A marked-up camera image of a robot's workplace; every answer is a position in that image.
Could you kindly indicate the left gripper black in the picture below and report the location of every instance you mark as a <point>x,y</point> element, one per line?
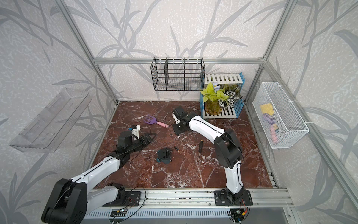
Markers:
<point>147,138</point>

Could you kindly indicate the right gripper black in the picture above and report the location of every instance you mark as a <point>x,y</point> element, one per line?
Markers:
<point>176,130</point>

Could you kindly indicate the teal alarm clock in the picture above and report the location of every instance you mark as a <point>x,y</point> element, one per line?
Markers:
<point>164,155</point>

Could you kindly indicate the yellow black screwdriver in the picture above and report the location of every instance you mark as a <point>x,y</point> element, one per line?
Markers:
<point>201,143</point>

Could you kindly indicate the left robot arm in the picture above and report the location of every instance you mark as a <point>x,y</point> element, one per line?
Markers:
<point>57,211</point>

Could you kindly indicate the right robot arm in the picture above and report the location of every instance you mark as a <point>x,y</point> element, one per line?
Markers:
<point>228,151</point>

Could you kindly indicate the purple pink garden fork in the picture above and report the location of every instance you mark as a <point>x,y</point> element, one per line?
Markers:
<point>152,120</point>

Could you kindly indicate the potted artificial plant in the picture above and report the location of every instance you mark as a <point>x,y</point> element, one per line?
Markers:
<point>217,98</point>

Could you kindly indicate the blue white slatted crate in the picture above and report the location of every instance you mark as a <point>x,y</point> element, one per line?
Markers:
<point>221,79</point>

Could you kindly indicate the yellow sponge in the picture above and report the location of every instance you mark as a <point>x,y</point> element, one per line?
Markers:
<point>267,109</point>

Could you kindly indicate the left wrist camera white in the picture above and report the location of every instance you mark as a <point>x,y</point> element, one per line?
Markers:
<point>135,130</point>

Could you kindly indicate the black wire wall basket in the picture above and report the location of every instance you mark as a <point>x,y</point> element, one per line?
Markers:
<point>184,74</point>

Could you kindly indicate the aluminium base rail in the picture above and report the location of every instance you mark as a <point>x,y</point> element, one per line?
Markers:
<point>178,198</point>

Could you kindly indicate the white wire wall basket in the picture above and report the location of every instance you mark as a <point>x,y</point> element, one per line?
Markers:
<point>290,126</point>

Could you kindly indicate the clear acrylic wall shelf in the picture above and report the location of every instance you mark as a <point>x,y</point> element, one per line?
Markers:
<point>46,132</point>

